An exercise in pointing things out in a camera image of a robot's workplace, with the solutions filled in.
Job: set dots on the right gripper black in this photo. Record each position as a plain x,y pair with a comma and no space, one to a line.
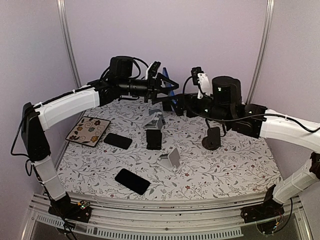
190,98

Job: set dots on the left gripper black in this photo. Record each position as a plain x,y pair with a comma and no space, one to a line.
152,89

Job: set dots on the white folding phone stand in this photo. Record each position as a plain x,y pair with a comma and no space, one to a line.
154,121

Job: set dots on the round wooden base phone stand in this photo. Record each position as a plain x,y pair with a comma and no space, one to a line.
213,139

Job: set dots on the black smartphone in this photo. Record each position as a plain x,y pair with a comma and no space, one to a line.
132,181
118,141

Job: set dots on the blue smartphone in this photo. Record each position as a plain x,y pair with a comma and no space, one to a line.
170,93

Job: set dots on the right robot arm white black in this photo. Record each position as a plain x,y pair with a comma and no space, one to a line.
220,100

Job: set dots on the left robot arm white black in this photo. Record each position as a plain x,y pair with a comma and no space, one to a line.
116,82

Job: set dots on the black folding phone stand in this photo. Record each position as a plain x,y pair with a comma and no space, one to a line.
154,139

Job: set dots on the grey white phone stand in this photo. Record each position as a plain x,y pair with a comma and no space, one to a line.
171,161

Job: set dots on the floral table mat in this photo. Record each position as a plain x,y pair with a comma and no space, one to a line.
181,170

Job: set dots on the floral square coaster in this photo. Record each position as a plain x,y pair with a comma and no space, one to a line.
88,131

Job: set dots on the black smartphone front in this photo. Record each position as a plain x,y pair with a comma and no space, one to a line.
132,181

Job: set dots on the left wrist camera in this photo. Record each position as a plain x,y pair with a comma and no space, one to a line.
152,70

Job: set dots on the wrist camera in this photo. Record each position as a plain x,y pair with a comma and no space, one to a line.
152,70
201,80

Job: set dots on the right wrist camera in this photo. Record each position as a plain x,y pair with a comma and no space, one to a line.
201,80

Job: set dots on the right aluminium corner post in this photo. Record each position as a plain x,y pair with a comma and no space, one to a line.
268,18

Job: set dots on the aluminium corner post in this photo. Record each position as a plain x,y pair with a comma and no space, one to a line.
268,18
62,13

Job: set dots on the front aluminium rail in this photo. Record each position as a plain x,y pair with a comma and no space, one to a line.
226,204

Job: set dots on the left aluminium corner post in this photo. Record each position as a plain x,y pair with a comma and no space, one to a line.
62,13

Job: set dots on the perforated cable tray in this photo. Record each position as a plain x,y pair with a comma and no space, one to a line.
161,224

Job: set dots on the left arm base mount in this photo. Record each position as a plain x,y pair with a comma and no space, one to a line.
72,210

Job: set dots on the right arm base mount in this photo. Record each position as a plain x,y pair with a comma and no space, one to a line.
268,209

